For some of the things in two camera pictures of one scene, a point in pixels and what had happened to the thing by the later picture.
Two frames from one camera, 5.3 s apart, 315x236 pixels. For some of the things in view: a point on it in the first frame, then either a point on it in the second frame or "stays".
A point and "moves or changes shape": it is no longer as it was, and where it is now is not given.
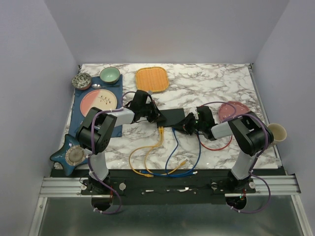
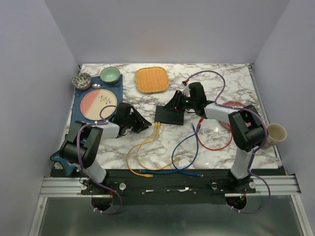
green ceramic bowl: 110,75 stays
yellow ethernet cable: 154,147 → 176,159
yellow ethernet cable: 160,144 → 136,145
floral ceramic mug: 279,133 stays
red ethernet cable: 213,149 stays
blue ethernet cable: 193,172 → 173,162
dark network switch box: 172,116 moves or changes shape
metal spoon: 97,86 stays
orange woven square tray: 153,78 stays
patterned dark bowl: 81,81 stays
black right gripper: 183,125 → 174,103
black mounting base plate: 167,187 stays
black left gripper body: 145,110 → 129,122
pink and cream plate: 102,99 stays
